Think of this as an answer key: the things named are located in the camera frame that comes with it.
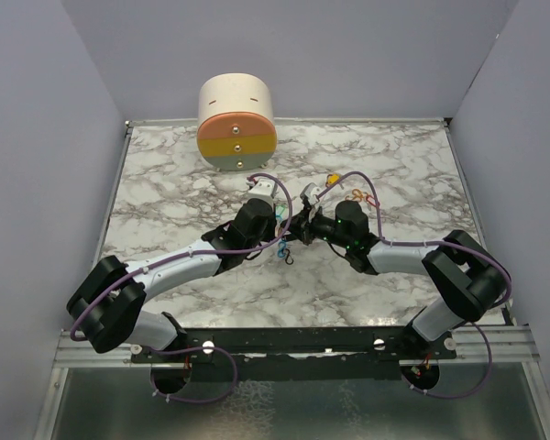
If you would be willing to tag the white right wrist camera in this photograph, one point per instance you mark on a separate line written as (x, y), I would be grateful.
(310, 196)

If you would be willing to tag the round three-drawer mini cabinet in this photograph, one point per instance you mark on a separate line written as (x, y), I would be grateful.
(236, 130)

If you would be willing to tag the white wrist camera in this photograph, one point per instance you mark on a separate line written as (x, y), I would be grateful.
(310, 196)
(262, 189)

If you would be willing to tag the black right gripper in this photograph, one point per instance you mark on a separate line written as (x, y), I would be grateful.
(302, 226)

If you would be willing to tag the light blue S carabiner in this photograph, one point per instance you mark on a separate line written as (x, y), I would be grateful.
(282, 253)

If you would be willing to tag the yellow key tag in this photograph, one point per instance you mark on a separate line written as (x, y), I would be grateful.
(333, 179)

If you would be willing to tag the green key tag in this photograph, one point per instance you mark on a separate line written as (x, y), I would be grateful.
(280, 211)

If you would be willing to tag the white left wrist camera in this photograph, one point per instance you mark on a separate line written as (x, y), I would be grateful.
(262, 189)

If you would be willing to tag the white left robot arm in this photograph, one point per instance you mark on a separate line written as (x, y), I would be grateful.
(107, 307)

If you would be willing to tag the black S carabiner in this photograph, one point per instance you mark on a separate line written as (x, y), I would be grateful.
(289, 259)

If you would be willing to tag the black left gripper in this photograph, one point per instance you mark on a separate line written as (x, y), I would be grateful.
(272, 224)

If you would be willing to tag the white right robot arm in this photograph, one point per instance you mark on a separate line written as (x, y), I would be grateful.
(468, 279)

